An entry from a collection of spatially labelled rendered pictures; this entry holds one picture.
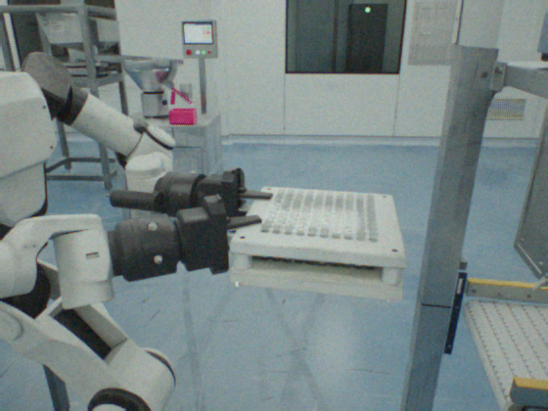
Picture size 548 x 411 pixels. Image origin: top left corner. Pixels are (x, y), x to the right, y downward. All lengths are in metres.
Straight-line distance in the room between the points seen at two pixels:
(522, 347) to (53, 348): 0.85
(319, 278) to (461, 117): 0.39
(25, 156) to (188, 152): 2.02
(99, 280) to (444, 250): 0.63
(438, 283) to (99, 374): 0.70
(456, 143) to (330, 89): 4.75
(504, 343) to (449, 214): 0.24
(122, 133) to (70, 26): 2.84
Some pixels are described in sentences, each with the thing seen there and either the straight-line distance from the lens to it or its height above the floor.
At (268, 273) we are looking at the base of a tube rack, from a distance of 0.63.
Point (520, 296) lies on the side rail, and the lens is 0.97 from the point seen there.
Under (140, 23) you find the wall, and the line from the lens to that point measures 5.81.
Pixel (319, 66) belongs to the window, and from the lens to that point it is 5.51.
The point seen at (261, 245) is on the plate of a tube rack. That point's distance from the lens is 0.61.
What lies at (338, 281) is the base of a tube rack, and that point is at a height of 0.97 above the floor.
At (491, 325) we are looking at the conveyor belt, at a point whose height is 0.80.
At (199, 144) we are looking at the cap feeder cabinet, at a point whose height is 0.64.
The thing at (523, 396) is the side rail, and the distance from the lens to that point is 0.74.
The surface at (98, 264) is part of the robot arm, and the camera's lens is 0.61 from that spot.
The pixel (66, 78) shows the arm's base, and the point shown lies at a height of 1.20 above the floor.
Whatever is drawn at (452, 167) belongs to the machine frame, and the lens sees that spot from 0.85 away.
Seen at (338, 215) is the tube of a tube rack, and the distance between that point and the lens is 0.68.
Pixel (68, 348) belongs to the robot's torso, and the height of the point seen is 0.72.
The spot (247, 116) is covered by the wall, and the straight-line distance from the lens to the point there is 5.61.
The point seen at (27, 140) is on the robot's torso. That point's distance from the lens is 0.90.
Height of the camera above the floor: 1.29
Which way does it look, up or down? 22 degrees down
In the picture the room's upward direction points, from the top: straight up
